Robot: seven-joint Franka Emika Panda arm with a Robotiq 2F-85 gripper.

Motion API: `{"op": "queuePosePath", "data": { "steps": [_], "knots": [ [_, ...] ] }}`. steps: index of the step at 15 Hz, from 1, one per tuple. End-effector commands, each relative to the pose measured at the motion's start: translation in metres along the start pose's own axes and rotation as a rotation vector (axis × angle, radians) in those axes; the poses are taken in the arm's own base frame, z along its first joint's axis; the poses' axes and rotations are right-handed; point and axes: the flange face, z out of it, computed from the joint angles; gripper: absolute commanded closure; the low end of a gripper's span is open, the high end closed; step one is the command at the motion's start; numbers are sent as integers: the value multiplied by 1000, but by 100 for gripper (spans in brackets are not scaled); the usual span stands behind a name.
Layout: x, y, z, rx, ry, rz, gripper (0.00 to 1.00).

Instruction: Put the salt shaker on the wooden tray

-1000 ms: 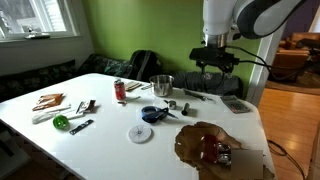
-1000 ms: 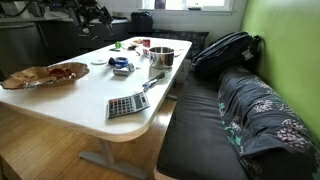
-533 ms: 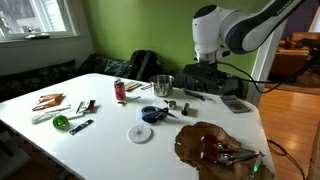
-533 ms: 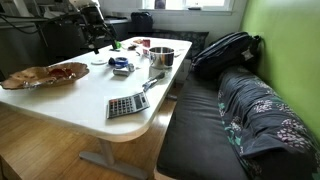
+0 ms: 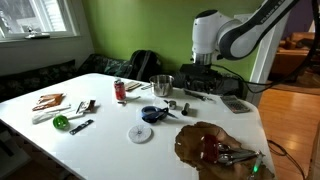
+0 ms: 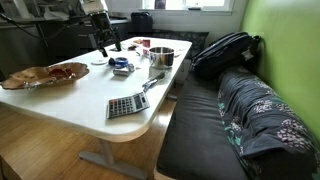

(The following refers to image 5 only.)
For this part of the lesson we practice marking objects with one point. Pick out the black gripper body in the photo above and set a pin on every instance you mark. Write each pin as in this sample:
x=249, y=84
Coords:
x=201, y=76

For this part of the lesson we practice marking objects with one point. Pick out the black steel salt shaker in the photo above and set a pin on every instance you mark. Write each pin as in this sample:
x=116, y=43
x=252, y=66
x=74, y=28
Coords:
x=185, y=109

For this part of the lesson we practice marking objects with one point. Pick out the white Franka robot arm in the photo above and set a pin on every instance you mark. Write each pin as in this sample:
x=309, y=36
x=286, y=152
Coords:
x=233, y=33

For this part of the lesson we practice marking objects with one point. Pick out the round wooden tray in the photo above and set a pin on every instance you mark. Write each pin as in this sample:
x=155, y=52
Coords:
x=190, y=143

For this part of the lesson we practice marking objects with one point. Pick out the dark metal tongs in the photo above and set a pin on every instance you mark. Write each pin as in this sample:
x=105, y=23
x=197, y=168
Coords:
x=196, y=96

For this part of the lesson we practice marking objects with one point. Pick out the dark grey bench cushion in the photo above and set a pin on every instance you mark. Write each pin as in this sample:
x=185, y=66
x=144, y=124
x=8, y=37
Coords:
x=231, y=88

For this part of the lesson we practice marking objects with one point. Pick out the small steel measuring cup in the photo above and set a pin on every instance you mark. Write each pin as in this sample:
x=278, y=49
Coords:
x=171, y=104

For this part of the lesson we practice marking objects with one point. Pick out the grey calculator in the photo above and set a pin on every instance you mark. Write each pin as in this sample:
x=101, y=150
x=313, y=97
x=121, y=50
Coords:
x=235, y=104

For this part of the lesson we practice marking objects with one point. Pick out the stainless steel pot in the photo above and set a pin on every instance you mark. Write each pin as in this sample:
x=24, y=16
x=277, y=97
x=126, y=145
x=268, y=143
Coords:
x=161, y=86

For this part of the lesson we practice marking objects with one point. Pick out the small grey flat item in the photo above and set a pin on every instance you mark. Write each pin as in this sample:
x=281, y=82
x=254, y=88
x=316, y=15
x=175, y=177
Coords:
x=145, y=87

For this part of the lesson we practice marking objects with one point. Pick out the black backpack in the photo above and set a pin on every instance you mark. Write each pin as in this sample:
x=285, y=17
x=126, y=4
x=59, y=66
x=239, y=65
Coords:
x=145, y=65

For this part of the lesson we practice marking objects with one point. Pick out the red object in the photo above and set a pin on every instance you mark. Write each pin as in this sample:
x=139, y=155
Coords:
x=210, y=148

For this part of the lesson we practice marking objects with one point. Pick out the tan striped card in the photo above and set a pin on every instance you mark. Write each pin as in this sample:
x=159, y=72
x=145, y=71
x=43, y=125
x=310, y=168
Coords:
x=132, y=85

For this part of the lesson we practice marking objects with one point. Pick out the silver spoon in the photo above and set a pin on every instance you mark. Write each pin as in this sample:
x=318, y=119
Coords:
x=128, y=99

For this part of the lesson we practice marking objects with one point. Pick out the white round coaster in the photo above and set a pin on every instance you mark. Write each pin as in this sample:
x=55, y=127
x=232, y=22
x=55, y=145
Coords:
x=139, y=133

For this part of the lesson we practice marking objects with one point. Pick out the steel measuring spoons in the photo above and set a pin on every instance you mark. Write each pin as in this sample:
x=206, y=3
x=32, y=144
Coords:
x=233, y=156

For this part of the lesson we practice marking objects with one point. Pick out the red soda can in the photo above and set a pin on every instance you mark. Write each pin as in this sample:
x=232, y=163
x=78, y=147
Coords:
x=119, y=90

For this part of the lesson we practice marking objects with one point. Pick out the brown sofa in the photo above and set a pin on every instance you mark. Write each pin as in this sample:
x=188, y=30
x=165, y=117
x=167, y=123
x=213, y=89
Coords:
x=290, y=53

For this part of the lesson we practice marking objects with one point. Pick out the green lit pen device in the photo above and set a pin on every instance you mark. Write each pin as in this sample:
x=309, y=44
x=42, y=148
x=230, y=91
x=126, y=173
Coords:
x=256, y=166

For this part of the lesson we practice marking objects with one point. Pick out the green patterned cushion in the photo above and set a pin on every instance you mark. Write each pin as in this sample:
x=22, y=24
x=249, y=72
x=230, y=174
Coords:
x=103, y=65

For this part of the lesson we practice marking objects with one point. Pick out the small printed packet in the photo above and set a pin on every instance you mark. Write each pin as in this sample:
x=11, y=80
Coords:
x=86, y=106

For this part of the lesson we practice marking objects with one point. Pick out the black flat metal bar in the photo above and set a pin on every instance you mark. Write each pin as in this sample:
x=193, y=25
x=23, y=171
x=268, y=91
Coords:
x=81, y=127

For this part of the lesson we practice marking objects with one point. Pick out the green round plastic lid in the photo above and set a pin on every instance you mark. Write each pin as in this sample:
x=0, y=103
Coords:
x=60, y=122

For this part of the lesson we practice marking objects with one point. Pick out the white plastic packet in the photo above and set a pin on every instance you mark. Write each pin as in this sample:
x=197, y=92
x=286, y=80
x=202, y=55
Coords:
x=50, y=114

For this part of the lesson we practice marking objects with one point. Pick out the brown wooden utensils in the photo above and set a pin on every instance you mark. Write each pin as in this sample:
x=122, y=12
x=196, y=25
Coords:
x=48, y=101

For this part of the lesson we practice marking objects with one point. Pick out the dark patterned long cushion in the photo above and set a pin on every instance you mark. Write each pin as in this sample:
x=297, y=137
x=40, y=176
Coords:
x=33, y=80

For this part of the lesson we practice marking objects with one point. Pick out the small white windowsill object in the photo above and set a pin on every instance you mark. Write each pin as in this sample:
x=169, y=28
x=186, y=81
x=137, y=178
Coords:
x=36, y=34

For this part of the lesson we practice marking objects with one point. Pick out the grey chair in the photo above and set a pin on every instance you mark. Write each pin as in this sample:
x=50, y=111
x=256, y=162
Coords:
x=13, y=160

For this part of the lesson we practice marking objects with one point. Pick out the white door frame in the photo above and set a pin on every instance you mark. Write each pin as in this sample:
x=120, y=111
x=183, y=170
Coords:
x=263, y=66

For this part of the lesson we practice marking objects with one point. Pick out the white window frame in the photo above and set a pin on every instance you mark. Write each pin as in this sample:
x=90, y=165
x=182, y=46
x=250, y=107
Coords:
x=71, y=20

